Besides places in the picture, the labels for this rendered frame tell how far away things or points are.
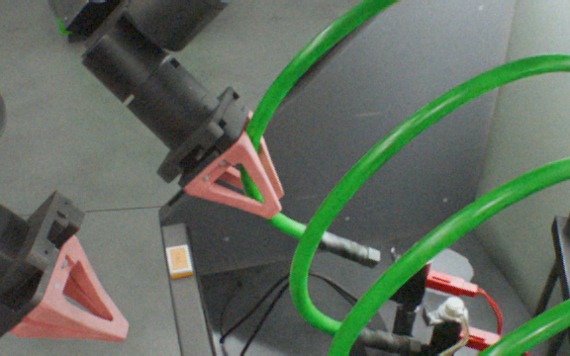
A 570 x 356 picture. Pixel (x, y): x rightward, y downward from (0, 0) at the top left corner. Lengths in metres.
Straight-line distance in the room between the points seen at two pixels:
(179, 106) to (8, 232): 0.17
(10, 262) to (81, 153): 2.49
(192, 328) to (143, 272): 1.44
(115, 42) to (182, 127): 0.08
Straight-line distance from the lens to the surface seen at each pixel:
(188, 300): 0.83
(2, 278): 0.40
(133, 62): 0.49
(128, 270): 2.25
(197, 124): 0.49
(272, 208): 0.52
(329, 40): 0.47
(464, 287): 0.67
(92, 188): 2.65
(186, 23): 0.47
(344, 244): 0.60
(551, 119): 0.90
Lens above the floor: 1.57
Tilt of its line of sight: 37 degrees down
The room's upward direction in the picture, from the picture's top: straight up
